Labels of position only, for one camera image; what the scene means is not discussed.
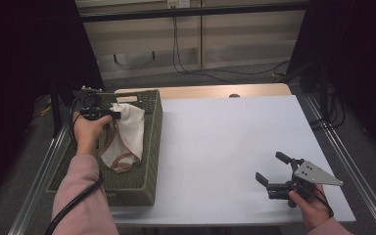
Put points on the person's right hand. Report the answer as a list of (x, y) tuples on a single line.
[(311, 210)]

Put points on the person's left hand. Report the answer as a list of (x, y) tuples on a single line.
[(88, 133)]

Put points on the green woven basket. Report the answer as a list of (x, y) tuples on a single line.
[(147, 156)]

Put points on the dark round table grommet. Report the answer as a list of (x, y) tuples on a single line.
[(234, 95)]

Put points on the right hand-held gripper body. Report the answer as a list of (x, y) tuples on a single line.
[(310, 173)]

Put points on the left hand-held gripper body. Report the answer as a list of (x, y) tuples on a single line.
[(91, 103)]

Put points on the white table board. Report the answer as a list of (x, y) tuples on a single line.
[(215, 156)]

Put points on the dark curtain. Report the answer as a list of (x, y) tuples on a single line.
[(23, 65), (359, 58)]

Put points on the white underwear with brown trim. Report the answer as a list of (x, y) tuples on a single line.
[(127, 137)]

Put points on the black horizontal bar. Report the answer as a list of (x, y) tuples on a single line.
[(192, 11)]

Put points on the black stand leg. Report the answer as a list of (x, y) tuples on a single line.
[(56, 111)]

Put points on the metal floor rail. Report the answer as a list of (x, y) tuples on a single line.
[(352, 169), (36, 189)]

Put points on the wooden table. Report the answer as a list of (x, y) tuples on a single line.
[(209, 91)]

